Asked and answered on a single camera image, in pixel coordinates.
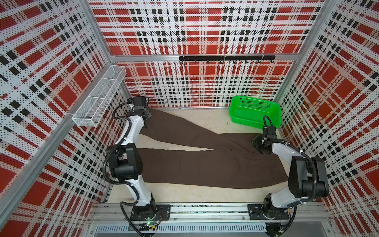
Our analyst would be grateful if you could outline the brown trousers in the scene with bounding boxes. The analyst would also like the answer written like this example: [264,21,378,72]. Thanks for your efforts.
[138,109,288,189]

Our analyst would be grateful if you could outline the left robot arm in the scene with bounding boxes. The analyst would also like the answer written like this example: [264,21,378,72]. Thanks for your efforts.
[102,96,157,220]

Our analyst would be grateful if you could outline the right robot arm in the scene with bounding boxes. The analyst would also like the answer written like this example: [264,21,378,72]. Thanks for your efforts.
[253,125,329,220]

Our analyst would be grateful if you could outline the green plastic basket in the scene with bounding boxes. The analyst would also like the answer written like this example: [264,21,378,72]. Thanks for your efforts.
[229,96,282,128]

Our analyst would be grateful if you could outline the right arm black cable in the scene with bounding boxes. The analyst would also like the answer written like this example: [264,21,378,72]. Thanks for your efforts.
[262,115,319,236]

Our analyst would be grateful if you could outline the white wire mesh shelf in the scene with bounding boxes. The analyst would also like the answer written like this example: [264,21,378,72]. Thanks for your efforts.
[72,65,126,127]

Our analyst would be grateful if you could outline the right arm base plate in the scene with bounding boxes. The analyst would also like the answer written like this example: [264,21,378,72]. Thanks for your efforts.
[247,203,290,221]

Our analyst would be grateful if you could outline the black hook rail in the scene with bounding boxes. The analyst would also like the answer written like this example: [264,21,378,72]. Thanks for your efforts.
[179,55,276,62]

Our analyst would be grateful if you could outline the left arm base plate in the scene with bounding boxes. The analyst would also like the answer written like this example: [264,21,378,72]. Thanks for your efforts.
[130,204,171,221]

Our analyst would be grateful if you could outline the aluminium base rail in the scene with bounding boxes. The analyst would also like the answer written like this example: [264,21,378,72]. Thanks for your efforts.
[88,202,331,223]

